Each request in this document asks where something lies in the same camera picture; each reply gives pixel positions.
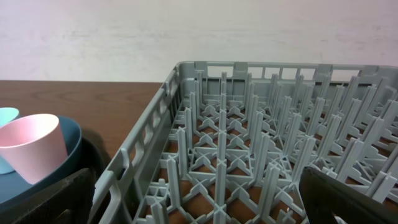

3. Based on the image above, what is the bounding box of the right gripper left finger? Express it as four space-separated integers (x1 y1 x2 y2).
1 168 95 223

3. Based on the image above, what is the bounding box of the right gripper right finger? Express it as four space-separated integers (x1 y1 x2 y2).
299 167 397 224

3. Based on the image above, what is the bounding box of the grey dishwasher rack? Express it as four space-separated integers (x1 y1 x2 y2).
89 62 397 223

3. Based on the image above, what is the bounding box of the round black serving tray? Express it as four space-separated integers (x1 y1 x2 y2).
74 129 111 183

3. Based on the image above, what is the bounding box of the dark blue plate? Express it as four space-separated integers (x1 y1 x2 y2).
1 116 82 212

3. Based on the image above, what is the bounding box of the pink cup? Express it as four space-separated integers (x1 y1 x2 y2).
1 114 68 185

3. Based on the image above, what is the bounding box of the light blue cup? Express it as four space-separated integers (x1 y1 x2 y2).
0 107 20 175

